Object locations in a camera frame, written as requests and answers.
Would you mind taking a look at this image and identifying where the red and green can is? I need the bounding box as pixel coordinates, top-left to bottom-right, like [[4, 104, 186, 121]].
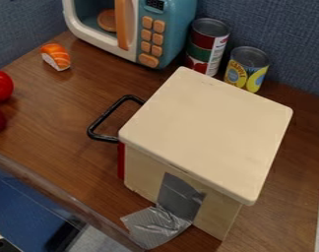
[[183, 17, 232, 78]]

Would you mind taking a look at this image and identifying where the red toy tomato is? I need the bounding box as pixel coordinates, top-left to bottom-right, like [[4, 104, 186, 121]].
[[0, 69, 16, 102]]

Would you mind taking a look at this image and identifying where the toy microwave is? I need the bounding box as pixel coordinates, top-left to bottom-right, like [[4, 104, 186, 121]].
[[60, 0, 200, 70]]

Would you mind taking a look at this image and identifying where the cabinet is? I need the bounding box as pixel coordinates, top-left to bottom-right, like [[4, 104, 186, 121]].
[[117, 65, 295, 242]]

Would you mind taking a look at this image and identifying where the yellow and blue can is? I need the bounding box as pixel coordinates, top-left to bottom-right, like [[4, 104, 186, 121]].
[[223, 45, 272, 95]]

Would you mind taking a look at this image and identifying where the grey tape strip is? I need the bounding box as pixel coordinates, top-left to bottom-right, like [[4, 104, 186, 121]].
[[118, 171, 208, 251]]

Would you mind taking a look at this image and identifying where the toy salmon sushi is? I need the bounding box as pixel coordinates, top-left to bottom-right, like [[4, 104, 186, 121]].
[[38, 42, 73, 72]]

